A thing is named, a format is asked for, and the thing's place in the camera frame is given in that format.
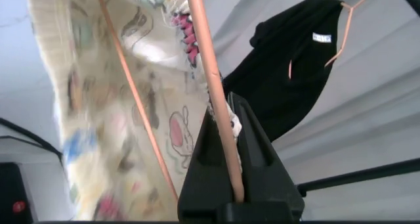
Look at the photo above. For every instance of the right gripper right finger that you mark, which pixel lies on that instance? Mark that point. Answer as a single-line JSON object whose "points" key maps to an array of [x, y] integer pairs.
{"points": [[262, 178]]}

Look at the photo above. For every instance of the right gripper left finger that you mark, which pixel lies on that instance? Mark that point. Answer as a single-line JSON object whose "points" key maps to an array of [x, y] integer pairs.
{"points": [[203, 178]]}

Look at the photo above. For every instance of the pink clothes hanger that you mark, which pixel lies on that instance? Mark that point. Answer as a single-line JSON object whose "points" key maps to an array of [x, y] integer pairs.
{"points": [[210, 69], [344, 33]]}

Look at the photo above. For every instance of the black garment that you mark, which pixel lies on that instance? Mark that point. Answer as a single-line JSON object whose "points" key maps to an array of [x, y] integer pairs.
{"points": [[279, 69]]}

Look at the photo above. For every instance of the cream printed garment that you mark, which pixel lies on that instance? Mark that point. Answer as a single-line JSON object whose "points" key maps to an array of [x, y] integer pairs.
{"points": [[115, 102]]}

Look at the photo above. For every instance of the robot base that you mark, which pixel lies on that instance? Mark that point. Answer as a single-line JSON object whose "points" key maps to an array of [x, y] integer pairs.
{"points": [[14, 194]]}

